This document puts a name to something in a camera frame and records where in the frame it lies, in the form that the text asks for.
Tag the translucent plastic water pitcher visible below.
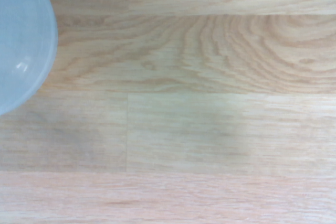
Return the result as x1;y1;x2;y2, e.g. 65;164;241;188
0;0;58;116

